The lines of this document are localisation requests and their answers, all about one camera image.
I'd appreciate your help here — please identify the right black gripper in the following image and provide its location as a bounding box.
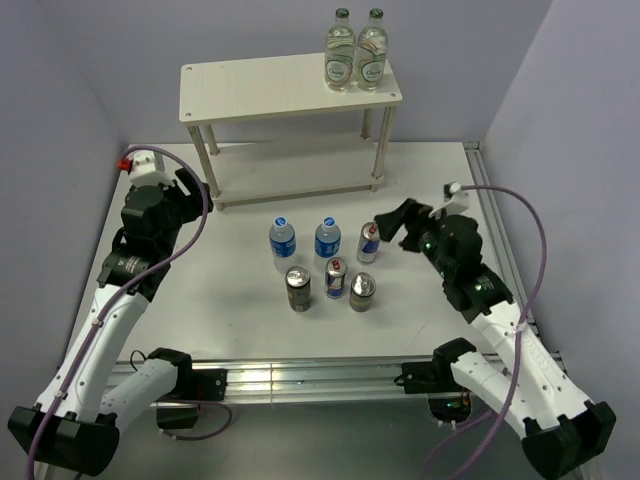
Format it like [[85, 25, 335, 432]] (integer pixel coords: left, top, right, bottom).
[[374, 197, 455, 280]]

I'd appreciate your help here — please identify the Red Bull can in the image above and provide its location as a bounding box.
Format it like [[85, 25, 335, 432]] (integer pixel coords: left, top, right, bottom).
[[356, 222, 381, 264], [324, 257, 348, 299]]

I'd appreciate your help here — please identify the blue-label water bottle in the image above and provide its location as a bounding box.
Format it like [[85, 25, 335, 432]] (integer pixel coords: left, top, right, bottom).
[[269, 216, 297, 274], [314, 216, 341, 272]]

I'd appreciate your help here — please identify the dark coffee can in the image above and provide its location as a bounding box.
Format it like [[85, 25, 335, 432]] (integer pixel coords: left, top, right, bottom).
[[285, 266, 311, 312], [349, 272, 377, 312]]

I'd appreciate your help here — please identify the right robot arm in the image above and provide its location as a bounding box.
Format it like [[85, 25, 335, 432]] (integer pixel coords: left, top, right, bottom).
[[374, 199, 616, 479]]

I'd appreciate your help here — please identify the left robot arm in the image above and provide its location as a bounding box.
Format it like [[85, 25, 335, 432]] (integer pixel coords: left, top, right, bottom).
[[8, 168, 213, 479]]

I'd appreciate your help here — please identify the right green-cap glass bottle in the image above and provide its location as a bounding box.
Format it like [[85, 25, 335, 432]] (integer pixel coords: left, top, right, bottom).
[[355, 8, 388, 91]]

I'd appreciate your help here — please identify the green-cap glass bottle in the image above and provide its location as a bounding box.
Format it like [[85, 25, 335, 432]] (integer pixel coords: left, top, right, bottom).
[[324, 8, 356, 91], [355, 8, 388, 91]]

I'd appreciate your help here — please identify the left green-cap glass bottle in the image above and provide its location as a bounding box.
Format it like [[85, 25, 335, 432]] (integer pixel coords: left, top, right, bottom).
[[324, 8, 356, 91]]

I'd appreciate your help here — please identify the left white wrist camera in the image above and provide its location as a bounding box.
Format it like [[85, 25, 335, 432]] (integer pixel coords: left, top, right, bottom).
[[117, 150, 172, 188]]

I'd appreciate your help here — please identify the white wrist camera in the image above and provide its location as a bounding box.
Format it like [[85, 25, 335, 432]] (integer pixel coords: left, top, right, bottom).
[[117, 150, 172, 188], [429, 182, 470, 219]]

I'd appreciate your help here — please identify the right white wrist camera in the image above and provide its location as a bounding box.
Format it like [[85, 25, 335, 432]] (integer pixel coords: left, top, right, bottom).
[[429, 182, 470, 219]]

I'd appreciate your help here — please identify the aluminium right side rail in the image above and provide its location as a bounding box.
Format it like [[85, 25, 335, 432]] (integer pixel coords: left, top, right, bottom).
[[462, 140, 566, 371]]

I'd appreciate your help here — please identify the aluminium rail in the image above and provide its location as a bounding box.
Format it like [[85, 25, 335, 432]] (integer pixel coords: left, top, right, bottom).
[[193, 355, 432, 405], [462, 140, 566, 371]]

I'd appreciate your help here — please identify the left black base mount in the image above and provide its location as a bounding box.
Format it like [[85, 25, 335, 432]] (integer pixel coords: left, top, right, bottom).
[[129, 348, 234, 442]]

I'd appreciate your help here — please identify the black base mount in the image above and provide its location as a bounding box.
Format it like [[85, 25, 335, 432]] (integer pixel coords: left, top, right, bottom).
[[129, 348, 234, 442], [393, 361, 472, 428]]

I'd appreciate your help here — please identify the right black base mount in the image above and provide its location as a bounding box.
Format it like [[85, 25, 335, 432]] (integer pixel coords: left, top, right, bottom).
[[393, 361, 472, 428]]

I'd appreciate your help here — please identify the aluminium front rail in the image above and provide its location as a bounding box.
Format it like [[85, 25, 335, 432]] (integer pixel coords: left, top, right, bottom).
[[193, 355, 432, 405]]

